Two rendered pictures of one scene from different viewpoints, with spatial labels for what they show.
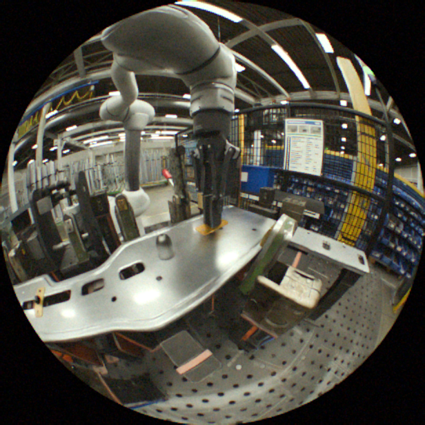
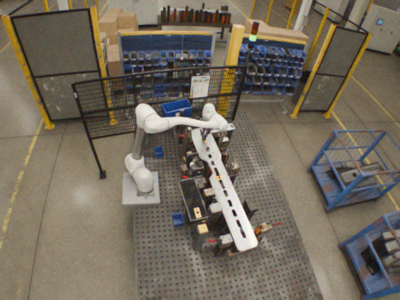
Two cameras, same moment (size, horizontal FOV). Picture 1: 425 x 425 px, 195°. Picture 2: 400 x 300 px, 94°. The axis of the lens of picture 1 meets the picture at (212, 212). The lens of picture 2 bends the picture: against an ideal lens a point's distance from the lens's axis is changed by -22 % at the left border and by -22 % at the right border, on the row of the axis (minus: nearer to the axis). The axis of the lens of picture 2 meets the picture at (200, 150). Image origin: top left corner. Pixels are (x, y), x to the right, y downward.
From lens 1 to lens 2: 2.26 m
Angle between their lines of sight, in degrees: 60
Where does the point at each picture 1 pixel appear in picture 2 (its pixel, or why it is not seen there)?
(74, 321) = (221, 165)
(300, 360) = (236, 155)
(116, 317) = (219, 158)
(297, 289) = (225, 140)
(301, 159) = (199, 92)
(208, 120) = not seen: hidden behind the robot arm
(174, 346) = (224, 154)
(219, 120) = not seen: hidden behind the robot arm
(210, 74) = not seen: hidden behind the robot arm
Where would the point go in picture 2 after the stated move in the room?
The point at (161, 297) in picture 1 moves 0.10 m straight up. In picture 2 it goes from (216, 152) to (218, 146)
